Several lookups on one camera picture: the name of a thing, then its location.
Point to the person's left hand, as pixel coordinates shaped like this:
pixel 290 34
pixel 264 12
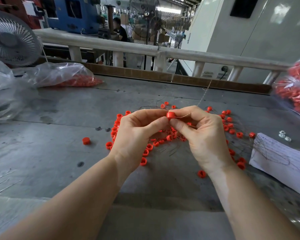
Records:
pixel 132 140

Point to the person's right hand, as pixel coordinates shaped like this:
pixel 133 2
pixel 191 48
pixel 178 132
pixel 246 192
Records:
pixel 207 140

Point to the pile of red plastic rings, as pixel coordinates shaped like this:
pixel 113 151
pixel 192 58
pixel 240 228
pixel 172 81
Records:
pixel 155 142

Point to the person's right forearm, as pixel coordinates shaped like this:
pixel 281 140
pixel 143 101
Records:
pixel 257 205

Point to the person's left forearm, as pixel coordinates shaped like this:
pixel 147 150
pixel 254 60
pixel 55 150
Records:
pixel 65 205

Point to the brown wooden board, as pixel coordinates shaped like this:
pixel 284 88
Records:
pixel 144 73

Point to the small clear plastic piece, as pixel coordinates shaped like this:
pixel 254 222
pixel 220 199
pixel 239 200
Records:
pixel 288 139
pixel 282 133

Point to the white paper sheet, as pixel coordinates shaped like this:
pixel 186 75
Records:
pixel 281 165

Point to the white metal railing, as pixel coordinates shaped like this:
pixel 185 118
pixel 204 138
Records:
pixel 119 44

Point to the clear bag with red pieces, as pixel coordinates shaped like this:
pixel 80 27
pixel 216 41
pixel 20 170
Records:
pixel 59 74

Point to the large clear bag red pieces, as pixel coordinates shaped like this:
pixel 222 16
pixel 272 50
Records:
pixel 295 87

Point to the large grey machine cabinet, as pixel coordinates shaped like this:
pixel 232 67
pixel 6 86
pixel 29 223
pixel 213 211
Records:
pixel 276 33

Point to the blue industrial machine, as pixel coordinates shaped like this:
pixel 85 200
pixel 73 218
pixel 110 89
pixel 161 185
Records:
pixel 81 18

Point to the crumpled clear plastic bag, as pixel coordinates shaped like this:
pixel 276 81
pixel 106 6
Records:
pixel 0 92

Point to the white desk fan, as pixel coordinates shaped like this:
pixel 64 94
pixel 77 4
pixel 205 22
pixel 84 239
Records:
pixel 11 40

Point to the red industrial machine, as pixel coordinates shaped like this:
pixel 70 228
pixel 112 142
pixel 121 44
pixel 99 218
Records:
pixel 11 7

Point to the black pedestal fan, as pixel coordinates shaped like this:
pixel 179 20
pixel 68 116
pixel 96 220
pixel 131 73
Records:
pixel 155 24

